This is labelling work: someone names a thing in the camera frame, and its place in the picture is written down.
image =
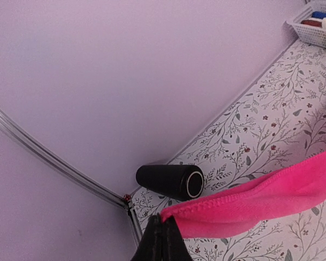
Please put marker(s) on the left aluminium frame post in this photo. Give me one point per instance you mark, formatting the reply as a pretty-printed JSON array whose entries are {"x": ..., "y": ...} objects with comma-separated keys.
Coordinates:
[{"x": 11, "y": 129}]

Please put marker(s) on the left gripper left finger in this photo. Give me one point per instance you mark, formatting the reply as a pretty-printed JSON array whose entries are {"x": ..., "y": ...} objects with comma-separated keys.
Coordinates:
[{"x": 150, "y": 246}]

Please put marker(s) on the pink towel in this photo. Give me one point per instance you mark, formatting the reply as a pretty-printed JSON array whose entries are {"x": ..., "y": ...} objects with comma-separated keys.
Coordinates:
[{"x": 231, "y": 212}]

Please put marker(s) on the blue item in basket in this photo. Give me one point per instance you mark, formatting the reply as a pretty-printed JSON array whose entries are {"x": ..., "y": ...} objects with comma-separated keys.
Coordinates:
[{"x": 318, "y": 14}]

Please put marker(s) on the white plastic basket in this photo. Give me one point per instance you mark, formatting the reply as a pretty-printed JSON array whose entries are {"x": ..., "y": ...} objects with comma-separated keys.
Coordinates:
[{"x": 309, "y": 34}]

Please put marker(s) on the black cylindrical bottle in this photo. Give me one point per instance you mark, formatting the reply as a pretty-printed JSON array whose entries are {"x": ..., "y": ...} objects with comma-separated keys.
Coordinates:
[{"x": 180, "y": 182}]

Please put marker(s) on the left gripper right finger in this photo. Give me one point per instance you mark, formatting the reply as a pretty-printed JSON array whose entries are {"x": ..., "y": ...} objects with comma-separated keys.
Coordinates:
[{"x": 173, "y": 246}]

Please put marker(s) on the red item in basket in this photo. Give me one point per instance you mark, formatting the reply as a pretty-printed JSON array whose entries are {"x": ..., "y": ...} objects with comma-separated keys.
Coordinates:
[{"x": 315, "y": 22}]

